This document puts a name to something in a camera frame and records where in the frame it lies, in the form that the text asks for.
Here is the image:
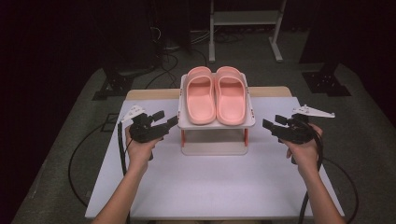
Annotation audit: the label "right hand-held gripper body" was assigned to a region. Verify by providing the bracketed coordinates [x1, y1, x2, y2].
[274, 104, 336, 145]

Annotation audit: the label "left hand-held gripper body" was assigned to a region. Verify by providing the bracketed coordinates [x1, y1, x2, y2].
[120, 105, 169, 144]

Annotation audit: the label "pink rubber slipper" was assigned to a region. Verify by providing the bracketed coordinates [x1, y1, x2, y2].
[186, 65, 218, 126]
[214, 65, 248, 127]

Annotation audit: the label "white two-tier shoe rack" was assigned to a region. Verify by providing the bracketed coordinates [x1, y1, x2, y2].
[176, 72, 256, 157]

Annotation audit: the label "person's left hand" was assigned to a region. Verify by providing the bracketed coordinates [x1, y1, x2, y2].
[124, 125, 164, 172]

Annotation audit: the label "person's right hand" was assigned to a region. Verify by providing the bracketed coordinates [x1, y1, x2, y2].
[284, 122, 324, 179]

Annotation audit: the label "black stand base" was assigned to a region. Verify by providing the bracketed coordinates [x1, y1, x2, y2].
[92, 66, 135, 101]
[302, 62, 352, 97]

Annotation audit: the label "white table cover sheet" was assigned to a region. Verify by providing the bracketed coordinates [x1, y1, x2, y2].
[84, 96, 345, 218]

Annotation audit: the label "white metal stand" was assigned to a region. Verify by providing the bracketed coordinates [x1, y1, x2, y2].
[208, 0, 288, 63]

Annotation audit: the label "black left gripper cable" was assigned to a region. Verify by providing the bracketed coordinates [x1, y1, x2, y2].
[68, 120, 133, 224]

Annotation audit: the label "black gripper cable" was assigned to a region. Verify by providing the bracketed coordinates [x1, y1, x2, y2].
[297, 129, 360, 224]
[68, 120, 133, 224]

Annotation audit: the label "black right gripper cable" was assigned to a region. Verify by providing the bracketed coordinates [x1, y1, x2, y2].
[297, 129, 360, 224]

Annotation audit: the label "black floor outlet frame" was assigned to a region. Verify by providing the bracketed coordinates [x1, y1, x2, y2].
[100, 113, 120, 133]

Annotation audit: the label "black floor cables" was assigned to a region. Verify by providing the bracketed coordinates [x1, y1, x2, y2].
[144, 24, 208, 90]

